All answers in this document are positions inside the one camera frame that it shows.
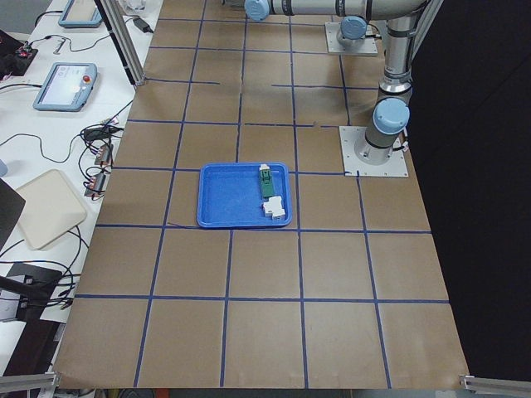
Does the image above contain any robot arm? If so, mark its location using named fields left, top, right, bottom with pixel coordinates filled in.
left=242, top=1, right=429, bottom=166
left=337, top=16, right=368, bottom=41

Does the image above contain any white circuit breaker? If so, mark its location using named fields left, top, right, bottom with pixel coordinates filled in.
left=262, top=196, right=286, bottom=220

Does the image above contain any green terminal block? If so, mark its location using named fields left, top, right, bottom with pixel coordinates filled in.
left=259, top=163, right=275, bottom=199

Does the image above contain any blue plastic tray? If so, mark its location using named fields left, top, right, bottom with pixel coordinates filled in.
left=197, top=162, right=293, bottom=229

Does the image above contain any black power adapter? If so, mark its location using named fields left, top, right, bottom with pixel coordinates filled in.
left=133, top=17, right=153, bottom=33

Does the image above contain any near teach pendant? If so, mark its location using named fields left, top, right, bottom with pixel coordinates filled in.
left=32, top=62, right=98, bottom=112

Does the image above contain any teach pendant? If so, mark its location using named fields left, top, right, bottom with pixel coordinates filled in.
left=58, top=0, right=102, bottom=28
left=32, top=62, right=98, bottom=112

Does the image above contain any far teach pendant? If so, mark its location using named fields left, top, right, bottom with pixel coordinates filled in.
left=58, top=0, right=102, bottom=28

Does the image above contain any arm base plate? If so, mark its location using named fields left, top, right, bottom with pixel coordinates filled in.
left=324, top=22, right=378, bottom=57
left=339, top=126, right=409, bottom=177

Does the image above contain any aluminium frame post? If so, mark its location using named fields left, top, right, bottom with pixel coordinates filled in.
left=95, top=0, right=145, bottom=86

